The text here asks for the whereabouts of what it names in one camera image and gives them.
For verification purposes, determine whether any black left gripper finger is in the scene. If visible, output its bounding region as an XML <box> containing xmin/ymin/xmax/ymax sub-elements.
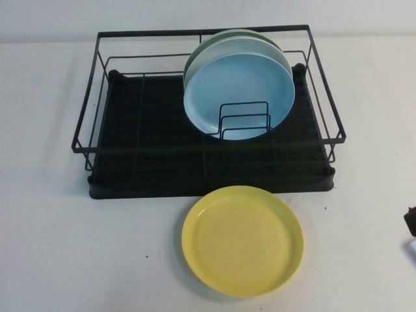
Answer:
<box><xmin>404</xmin><ymin>211</ymin><xmax>416</xmax><ymax>237</ymax></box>

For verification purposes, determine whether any yellow round plate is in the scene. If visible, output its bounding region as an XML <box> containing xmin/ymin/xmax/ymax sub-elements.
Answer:
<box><xmin>181</xmin><ymin>185</ymin><xmax>305</xmax><ymax>298</ymax></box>

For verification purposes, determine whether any light blue round plate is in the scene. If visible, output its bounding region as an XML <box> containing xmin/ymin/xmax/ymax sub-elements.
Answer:
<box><xmin>183</xmin><ymin>52</ymin><xmax>297</xmax><ymax>142</ymax></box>

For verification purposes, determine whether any white round plate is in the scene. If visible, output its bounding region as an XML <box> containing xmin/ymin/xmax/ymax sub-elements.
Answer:
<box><xmin>182</xmin><ymin>36</ymin><xmax>293</xmax><ymax>87</ymax></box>

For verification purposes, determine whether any green round plate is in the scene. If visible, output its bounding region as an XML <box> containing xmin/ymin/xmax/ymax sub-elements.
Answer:
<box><xmin>186</xmin><ymin>28</ymin><xmax>278</xmax><ymax>68</ymax></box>

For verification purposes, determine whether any black plastic drip tray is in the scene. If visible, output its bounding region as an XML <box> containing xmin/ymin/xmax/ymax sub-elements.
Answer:
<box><xmin>88</xmin><ymin>64</ymin><xmax>335</xmax><ymax>200</ymax></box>

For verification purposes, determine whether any black wire dish rack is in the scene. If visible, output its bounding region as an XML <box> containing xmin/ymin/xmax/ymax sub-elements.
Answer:
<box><xmin>71</xmin><ymin>23</ymin><xmax>346</xmax><ymax>172</ymax></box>

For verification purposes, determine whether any black wire plate holder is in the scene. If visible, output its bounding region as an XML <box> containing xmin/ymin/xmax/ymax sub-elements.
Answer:
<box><xmin>210</xmin><ymin>101</ymin><xmax>273</xmax><ymax>141</ymax></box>

